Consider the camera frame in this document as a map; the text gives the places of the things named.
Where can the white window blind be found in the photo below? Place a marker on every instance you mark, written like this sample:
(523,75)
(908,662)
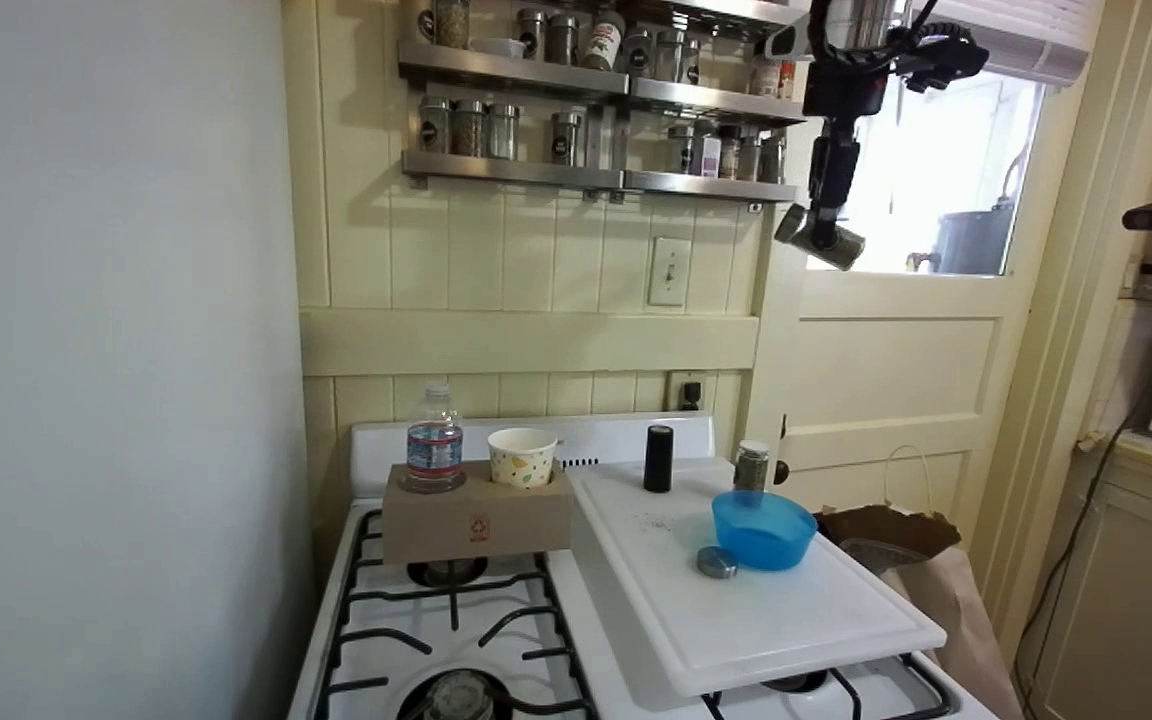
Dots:
(1030,43)

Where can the steel-lidded spice jar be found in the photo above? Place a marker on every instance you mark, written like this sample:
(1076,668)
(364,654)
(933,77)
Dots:
(827,240)

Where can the blue plastic bowl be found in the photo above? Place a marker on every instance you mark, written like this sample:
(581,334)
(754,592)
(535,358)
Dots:
(762,534)

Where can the glass spice jar steel lid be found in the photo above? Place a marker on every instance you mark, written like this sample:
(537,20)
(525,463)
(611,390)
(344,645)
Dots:
(531,33)
(507,129)
(644,48)
(775,159)
(565,138)
(432,127)
(677,48)
(562,36)
(471,127)
(751,152)

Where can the white-capped brown spice bottle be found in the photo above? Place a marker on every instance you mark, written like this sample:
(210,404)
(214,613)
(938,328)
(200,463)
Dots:
(754,468)

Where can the white-labelled spice jar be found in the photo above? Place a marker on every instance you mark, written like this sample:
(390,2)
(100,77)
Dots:
(684,150)

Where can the dark door knob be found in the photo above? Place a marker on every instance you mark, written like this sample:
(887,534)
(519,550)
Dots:
(780,468)

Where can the grey mug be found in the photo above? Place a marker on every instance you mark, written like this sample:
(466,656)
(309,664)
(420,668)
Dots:
(445,20)

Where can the white cutting board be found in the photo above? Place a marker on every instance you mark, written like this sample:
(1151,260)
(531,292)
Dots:
(762,613)

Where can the white refrigerator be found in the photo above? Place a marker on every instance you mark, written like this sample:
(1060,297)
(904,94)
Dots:
(111,361)

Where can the black plug in outlet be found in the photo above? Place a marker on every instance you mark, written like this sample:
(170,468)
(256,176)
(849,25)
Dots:
(691,392)

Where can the black stove grate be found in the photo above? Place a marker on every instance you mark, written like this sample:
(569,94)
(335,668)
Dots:
(800,686)
(459,622)

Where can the dark bottle white label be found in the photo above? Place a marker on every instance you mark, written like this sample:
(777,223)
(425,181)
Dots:
(607,43)

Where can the white patterned paper cup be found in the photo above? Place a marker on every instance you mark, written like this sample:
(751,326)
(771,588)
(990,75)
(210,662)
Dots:
(523,463)

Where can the black-capped labelled spice jar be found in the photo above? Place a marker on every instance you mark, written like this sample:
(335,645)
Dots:
(714,152)

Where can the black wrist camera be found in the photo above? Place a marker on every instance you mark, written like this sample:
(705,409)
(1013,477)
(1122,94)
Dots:
(942,61)

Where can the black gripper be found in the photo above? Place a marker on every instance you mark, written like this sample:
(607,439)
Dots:
(846,80)

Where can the brown cardboard box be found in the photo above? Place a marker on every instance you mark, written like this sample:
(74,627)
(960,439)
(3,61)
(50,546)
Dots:
(471,521)

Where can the cream light switch plate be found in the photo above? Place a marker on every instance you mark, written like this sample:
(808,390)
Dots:
(670,272)

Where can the glass jar with lid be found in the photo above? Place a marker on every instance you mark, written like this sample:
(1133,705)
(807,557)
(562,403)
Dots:
(432,444)

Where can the brown paper bag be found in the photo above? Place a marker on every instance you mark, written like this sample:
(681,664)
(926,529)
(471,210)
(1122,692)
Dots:
(942,586)

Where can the steel wall spice rack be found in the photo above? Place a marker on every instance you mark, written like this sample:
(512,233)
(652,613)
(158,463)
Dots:
(508,171)

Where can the cream door with window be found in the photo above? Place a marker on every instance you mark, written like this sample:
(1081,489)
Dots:
(896,386)

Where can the white gas stove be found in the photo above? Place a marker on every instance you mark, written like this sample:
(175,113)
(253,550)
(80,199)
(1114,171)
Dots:
(471,627)

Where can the small grey round lid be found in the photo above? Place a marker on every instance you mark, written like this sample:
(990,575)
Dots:
(718,560)

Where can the cream cabinet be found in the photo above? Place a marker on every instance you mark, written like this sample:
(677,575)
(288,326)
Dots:
(1139,603)

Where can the grey bucket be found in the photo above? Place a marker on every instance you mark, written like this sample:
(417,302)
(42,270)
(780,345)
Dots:
(973,240)

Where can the black spice bottle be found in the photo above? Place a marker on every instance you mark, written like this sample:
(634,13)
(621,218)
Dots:
(656,463)

